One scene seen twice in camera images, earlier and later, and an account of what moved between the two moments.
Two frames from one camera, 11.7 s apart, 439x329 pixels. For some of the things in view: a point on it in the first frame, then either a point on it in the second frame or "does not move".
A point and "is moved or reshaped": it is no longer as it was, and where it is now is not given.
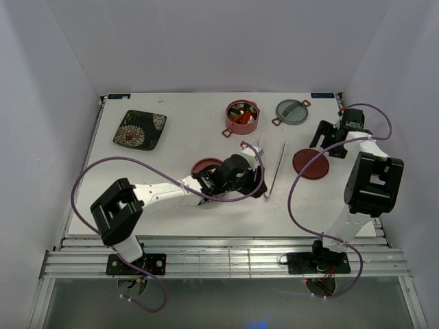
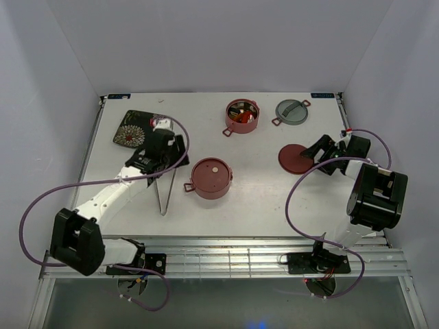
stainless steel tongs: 276,170 to 169,197
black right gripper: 323,128 to 326,142
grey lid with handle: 291,112 does not move
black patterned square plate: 140,129 does not move
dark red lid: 317,170 is moved or reshaped
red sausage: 243,118 does not move
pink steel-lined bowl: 209,203 is moved or reshaped
